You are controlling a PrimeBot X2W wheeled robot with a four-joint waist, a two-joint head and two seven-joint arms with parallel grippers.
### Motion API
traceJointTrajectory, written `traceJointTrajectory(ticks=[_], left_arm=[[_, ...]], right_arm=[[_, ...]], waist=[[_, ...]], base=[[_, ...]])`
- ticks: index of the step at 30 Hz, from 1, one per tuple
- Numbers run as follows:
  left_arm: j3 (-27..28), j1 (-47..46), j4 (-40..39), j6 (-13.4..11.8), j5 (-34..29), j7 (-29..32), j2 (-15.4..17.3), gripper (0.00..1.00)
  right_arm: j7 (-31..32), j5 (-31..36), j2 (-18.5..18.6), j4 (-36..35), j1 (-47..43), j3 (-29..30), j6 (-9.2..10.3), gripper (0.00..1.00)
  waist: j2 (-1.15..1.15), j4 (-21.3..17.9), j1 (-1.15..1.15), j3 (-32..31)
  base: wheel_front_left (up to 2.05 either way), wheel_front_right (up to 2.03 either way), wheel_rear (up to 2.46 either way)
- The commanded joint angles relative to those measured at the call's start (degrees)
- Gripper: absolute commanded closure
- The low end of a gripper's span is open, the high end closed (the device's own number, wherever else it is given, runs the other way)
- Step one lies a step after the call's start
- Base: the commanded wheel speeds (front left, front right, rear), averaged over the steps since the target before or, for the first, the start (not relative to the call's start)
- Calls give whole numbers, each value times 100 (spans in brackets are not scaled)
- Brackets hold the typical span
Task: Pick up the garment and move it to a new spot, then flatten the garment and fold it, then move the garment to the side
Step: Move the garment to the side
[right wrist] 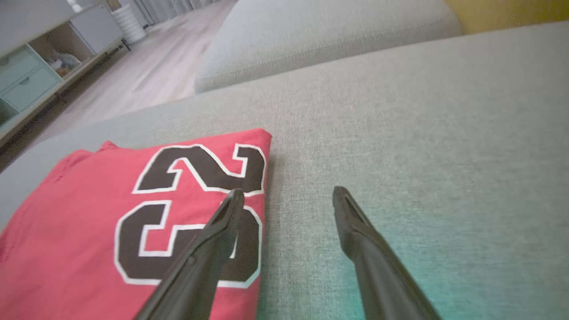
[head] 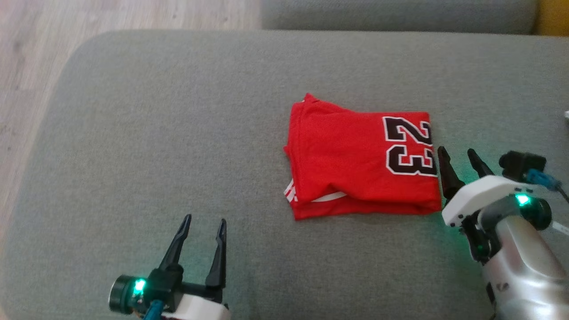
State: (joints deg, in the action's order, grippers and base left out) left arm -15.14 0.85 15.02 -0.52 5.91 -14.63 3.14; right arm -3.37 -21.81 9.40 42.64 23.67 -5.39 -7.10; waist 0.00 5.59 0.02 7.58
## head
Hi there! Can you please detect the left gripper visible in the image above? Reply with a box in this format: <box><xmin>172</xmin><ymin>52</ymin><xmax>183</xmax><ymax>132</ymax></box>
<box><xmin>147</xmin><ymin>214</ymin><xmax>232</xmax><ymax>320</ymax></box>

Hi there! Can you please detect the blue right camera cable plug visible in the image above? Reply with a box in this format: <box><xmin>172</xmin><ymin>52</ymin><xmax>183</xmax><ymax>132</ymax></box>
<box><xmin>527</xmin><ymin>169</ymin><xmax>562</xmax><ymax>191</ymax></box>

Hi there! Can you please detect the red and white jersey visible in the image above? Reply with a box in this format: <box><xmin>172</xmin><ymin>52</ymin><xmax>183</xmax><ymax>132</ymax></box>
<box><xmin>283</xmin><ymin>92</ymin><xmax>443</xmax><ymax>221</ymax></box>

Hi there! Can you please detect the large grey sofa seat cushion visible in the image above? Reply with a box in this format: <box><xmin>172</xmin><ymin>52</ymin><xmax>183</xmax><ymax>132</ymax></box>
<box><xmin>0</xmin><ymin>29</ymin><xmax>569</xmax><ymax>320</ymax></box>

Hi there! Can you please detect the yellow sofa backrest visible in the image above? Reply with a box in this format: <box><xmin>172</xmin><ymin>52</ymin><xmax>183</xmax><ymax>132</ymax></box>
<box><xmin>536</xmin><ymin>0</ymin><xmax>569</xmax><ymax>37</ymax></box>

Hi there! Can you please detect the blue camera cable plug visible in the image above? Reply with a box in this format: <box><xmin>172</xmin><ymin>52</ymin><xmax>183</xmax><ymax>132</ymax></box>
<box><xmin>142</xmin><ymin>300</ymin><xmax>166</xmax><ymax>320</ymax></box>
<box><xmin>527</xmin><ymin>169</ymin><xmax>562</xmax><ymax>191</ymax></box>

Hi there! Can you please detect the blue left camera cable plug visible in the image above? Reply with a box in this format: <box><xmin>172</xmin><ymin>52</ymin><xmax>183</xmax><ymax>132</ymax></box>
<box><xmin>142</xmin><ymin>300</ymin><xmax>166</xmax><ymax>320</ymax></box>

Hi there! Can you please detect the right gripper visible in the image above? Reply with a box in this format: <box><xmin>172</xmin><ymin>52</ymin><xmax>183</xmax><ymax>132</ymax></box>
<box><xmin>438</xmin><ymin>146</ymin><xmax>546</xmax><ymax>228</ymax></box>

